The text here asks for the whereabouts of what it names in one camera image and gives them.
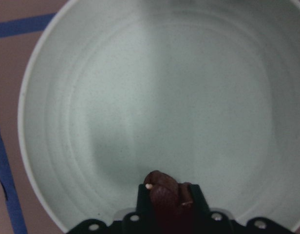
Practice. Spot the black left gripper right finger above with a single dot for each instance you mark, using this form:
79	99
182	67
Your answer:
205	221

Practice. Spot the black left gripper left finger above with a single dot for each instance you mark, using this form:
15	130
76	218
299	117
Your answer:
138	222

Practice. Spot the pale green plate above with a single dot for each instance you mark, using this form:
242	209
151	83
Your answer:
207	91

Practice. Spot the brown bun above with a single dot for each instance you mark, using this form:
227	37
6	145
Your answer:
170	199

